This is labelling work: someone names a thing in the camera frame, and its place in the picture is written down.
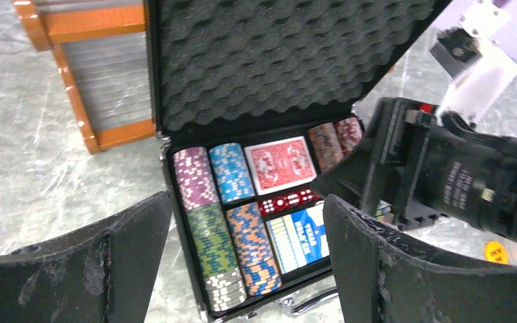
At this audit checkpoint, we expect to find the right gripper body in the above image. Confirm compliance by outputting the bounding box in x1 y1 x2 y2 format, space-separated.
361 98 517 242

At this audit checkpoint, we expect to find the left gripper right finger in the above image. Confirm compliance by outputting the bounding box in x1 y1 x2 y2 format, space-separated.
323 195 517 322

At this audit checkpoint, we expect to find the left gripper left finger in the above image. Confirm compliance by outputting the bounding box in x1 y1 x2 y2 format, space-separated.
0 192 173 322

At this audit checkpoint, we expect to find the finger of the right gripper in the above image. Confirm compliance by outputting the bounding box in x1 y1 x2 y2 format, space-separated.
310 135 377 210

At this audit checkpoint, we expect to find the blue Texas Hold'em card deck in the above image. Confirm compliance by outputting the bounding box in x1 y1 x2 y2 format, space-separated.
266 202 329 274

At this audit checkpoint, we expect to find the orange big blind button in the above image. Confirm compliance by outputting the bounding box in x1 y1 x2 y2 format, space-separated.
484 241 510 264

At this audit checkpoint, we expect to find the light blue chip stack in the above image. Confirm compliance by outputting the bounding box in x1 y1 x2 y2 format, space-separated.
209 143 256 205

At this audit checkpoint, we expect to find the purple chip stack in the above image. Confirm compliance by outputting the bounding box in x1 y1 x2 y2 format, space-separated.
172 147 219 211

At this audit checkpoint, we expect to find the brown orange chip stack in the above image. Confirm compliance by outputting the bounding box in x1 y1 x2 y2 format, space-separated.
308 122 344 172

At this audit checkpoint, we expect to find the red white chip stack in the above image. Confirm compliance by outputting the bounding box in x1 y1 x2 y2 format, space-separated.
334 116 364 155

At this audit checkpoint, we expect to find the red dice pair in case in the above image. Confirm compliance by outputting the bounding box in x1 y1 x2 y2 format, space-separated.
258 188 320 217

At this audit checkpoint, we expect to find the red playing card deck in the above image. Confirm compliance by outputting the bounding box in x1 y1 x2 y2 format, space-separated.
244 136 317 195

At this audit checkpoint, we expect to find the blue orange chip stack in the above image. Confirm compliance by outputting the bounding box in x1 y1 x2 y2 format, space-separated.
226 203 282 296

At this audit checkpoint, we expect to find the green chip stack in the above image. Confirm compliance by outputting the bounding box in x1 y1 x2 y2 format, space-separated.
187 203 247 312

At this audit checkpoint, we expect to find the black poker chip case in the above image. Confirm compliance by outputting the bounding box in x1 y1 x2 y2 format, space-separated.
144 1 448 322

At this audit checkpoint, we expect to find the wooden shelf rack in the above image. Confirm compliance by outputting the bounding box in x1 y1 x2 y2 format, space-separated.
14 1 155 154

